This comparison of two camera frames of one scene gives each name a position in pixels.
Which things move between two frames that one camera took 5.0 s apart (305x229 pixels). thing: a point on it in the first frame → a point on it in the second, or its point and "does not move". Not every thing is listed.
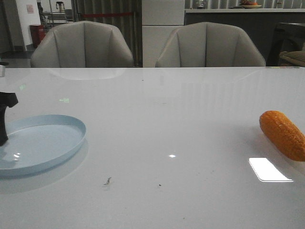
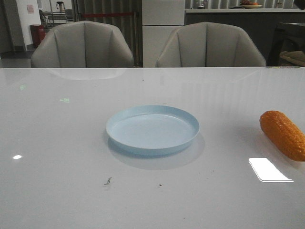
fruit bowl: (249, 5) does not move
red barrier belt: (85, 15) does not move
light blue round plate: (36, 142) → (152, 129)
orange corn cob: (282, 131) does not move
